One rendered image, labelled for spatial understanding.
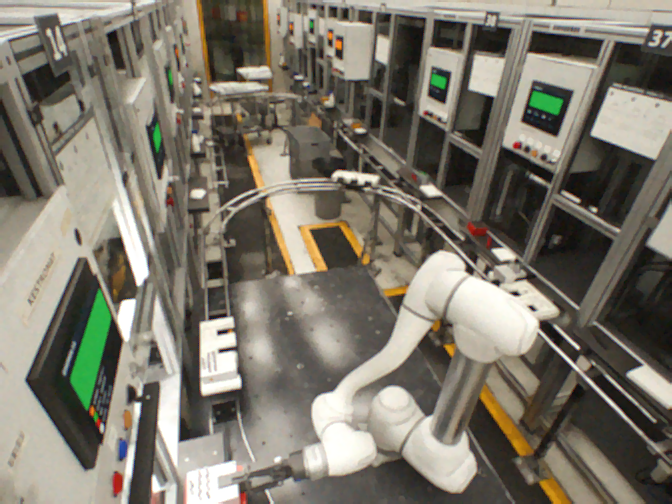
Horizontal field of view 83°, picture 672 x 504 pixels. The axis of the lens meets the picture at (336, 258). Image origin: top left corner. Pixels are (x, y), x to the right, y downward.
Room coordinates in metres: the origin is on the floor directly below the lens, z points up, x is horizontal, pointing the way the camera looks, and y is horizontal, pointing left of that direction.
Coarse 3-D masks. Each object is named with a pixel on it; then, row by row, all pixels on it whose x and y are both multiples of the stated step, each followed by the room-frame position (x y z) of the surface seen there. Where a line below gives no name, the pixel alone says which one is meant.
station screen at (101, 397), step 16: (96, 288) 0.47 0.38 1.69; (80, 320) 0.38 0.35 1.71; (112, 320) 0.48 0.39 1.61; (80, 336) 0.36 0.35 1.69; (112, 336) 0.45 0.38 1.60; (112, 352) 0.43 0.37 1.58; (64, 368) 0.30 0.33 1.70; (112, 368) 0.41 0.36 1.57; (96, 384) 0.35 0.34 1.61; (112, 384) 0.39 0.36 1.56; (80, 400) 0.30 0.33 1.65; (96, 400) 0.33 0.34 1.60; (96, 416) 0.31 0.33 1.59; (96, 432) 0.29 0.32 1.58
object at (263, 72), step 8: (240, 72) 7.55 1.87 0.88; (248, 72) 7.19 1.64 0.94; (256, 72) 7.61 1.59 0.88; (264, 72) 7.48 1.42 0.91; (272, 72) 7.39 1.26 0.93; (272, 80) 7.39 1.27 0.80; (272, 88) 7.39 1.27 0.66; (248, 96) 7.18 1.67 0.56; (240, 104) 7.82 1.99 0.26; (248, 104) 7.85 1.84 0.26; (264, 104) 7.92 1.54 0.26; (240, 112) 7.85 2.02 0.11; (248, 112) 7.28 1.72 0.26; (256, 112) 7.31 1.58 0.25; (264, 112) 7.34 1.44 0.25; (272, 112) 7.37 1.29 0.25; (272, 120) 7.38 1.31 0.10
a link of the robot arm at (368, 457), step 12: (324, 432) 0.65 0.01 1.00; (336, 432) 0.64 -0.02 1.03; (348, 432) 0.64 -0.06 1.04; (360, 432) 0.64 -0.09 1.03; (324, 444) 0.60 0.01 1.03; (336, 444) 0.60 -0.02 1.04; (348, 444) 0.60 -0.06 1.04; (360, 444) 0.60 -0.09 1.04; (372, 444) 0.61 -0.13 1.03; (336, 456) 0.56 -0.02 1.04; (348, 456) 0.57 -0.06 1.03; (360, 456) 0.57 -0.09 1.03; (372, 456) 0.59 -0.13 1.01; (336, 468) 0.54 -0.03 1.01; (348, 468) 0.55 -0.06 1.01; (360, 468) 0.56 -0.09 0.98
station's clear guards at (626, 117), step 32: (640, 64) 1.61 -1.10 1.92; (608, 96) 1.68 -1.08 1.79; (640, 96) 1.55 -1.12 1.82; (608, 128) 1.62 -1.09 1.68; (640, 128) 1.50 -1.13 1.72; (512, 160) 2.24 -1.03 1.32; (576, 160) 1.71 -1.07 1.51; (608, 160) 1.57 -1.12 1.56; (640, 160) 1.45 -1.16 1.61; (512, 192) 2.01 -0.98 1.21; (544, 192) 1.81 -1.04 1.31; (576, 192) 1.65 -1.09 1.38; (608, 192) 1.51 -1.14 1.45; (512, 224) 1.94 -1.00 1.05
